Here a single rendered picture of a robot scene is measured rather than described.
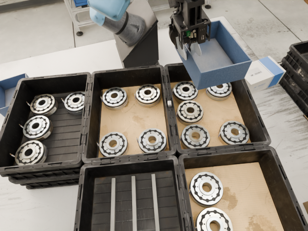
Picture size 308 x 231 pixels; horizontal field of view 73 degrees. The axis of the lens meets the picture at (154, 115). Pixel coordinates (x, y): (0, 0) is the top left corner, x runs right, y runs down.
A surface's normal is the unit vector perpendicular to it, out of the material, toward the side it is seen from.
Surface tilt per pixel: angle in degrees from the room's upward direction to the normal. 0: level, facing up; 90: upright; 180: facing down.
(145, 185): 0
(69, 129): 0
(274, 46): 0
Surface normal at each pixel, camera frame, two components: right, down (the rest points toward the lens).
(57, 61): -0.05, -0.55
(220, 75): 0.28, 0.80
